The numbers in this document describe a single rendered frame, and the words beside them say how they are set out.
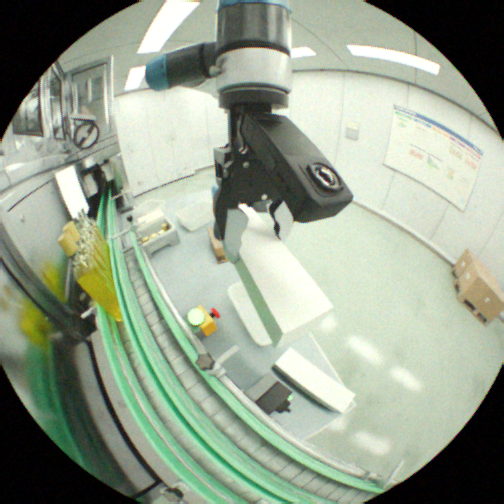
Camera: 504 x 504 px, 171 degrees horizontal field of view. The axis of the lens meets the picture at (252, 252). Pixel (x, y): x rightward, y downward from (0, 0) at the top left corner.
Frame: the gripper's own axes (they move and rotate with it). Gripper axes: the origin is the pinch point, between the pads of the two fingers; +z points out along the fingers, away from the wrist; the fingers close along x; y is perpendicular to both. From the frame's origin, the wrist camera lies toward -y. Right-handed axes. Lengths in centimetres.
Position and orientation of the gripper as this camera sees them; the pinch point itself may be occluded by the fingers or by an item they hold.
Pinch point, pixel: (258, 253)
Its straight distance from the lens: 24.0
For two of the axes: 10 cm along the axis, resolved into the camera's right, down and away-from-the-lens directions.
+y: -3.9, -6.3, 6.8
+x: -9.2, 2.6, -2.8
